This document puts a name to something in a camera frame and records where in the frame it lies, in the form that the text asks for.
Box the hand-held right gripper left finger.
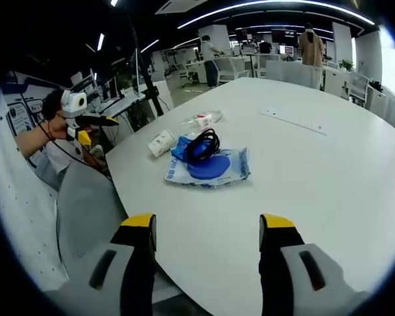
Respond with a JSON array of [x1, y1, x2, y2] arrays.
[[44, 213, 158, 316]]

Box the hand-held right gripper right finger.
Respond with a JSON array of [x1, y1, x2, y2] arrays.
[[258, 213, 369, 316]]

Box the white paper cup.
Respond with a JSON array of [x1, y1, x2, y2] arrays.
[[147, 128, 176, 159]]

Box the clear plastic packet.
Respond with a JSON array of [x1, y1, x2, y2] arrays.
[[180, 109, 226, 133]]

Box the blue and white plastic bag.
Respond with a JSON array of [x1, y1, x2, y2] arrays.
[[163, 134, 253, 191]]

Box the person's left hand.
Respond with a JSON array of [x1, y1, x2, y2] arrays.
[[47, 113, 70, 141]]

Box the person's head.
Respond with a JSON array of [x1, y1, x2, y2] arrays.
[[40, 88, 66, 121]]

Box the white office desk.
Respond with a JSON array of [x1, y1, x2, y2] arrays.
[[94, 91, 147, 133]]

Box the person's white shirt torso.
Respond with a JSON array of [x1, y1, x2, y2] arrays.
[[34, 140, 88, 192]]

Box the person in black hair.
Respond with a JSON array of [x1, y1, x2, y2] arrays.
[[3, 71, 59, 165]]

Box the grey office chair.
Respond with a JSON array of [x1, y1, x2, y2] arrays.
[[55, 162, 198, 316]]

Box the black stand pole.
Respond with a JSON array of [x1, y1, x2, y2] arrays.
[[126, 0, 166, 117]]

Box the white perforated panel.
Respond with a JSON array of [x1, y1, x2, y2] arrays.
[[0, 93, 70, 292]]

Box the white table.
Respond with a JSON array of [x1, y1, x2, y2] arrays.
[[104, 77, 395, 316]]

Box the white mesh office chair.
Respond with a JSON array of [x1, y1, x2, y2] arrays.
[[213, 56, 251, 85], [348, 70, 370, 103], [176, 61, 200, 88]]

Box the white flat table strip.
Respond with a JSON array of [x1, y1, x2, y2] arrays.
[[259, 109, 329, 137]]

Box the white desk partition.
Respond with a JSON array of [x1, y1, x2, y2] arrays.
[[265, 59, 323, 89]]

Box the long ceiling light strip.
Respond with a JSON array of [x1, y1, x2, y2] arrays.
[[176, 0, 377, 30]]

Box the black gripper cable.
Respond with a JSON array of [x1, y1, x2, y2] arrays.
[[36, 118, 87, 163]]

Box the dark wall screen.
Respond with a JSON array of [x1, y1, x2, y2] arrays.
[[271, 28, 298, 44]]

